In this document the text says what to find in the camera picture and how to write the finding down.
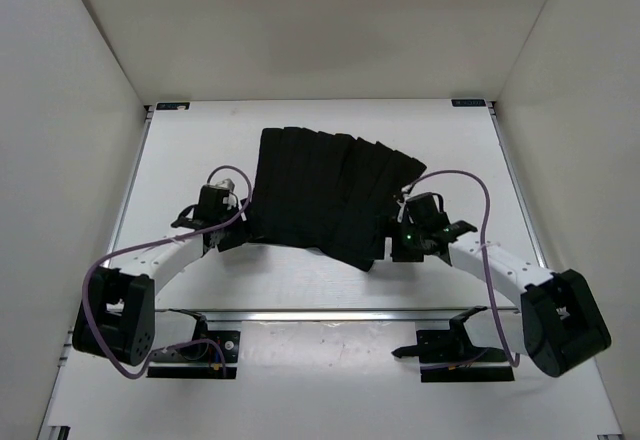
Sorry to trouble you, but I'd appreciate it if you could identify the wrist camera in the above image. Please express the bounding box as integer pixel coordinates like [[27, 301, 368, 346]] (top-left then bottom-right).
[[396, 186, 413, 223], [215, 178, 238, 210]]

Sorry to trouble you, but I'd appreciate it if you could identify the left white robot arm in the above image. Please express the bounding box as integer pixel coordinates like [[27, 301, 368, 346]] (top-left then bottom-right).
[[72, 179, 248, 370]]

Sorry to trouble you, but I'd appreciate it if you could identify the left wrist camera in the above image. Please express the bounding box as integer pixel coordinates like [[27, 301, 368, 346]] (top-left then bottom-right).
[[215, 178, 238, 210]]

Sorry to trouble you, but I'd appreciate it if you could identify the left blue corner label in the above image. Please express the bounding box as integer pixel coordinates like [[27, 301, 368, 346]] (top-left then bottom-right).
[[155, 102, 190, 111]]

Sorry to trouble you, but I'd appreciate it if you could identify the right blue corner label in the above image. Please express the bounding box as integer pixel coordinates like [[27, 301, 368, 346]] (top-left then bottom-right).
[[451, 98, 487, 108]]

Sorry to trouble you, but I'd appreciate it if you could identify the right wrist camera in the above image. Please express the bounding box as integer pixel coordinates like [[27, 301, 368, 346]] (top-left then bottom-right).
[[396, 186, 413, 223]]

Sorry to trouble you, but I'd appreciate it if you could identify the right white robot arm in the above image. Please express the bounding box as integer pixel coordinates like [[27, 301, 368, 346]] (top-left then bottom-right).
[[391, 193, 612, 378]]

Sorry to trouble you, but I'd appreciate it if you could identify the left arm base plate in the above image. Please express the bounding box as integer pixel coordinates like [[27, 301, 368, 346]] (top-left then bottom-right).
[[146, 329, 241, 380]]

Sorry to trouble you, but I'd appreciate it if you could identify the aluminium table edge rail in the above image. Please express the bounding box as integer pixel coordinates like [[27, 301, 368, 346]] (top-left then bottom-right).
[[154, 308, 471, 324]]

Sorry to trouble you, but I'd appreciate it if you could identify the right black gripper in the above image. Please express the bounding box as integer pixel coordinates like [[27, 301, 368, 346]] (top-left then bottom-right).
[[365, 216, 427, 263]]

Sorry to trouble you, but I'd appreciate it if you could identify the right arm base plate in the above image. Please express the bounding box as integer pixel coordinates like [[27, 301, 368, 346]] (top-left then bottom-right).
[[392, 329, 515, 383]]

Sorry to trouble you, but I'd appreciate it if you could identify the black pleated skirt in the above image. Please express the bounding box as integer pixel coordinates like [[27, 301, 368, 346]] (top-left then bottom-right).
[[247, 127, 426, 271]]

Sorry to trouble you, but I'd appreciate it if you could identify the blue corner label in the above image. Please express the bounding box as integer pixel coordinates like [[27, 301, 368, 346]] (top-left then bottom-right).
[[155, 102, 190, 111], [451, 98, 487, 108]]

